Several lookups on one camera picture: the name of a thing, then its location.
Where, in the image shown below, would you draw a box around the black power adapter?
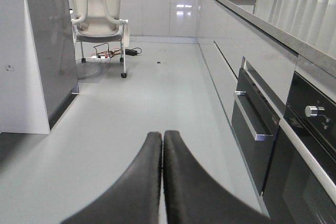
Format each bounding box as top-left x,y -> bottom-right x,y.
125,49 -> 138,56

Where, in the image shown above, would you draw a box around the grey kitchen island cabinet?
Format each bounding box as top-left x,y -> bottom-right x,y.
1,0 -> 79,134

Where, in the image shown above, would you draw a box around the black built-in oven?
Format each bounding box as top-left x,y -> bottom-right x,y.
263,72 -> 335,223

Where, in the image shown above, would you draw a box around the black built-in drawer appliance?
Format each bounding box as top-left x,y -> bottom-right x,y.
231,59 -> 279,195

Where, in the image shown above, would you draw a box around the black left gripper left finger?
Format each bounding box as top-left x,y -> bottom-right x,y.
63,132 -> 162,223

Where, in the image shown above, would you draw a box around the grey kitchen counter cabinets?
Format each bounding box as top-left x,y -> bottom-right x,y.
66,0 -> 336,127

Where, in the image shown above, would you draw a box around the white mesh office chair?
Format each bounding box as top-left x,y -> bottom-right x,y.
71,0 -> 130,63

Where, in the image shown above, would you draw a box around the white power strip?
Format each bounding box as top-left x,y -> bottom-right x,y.
86,56 -> 112,62

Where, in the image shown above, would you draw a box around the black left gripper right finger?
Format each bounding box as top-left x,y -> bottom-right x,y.
163,130 -> 272,223

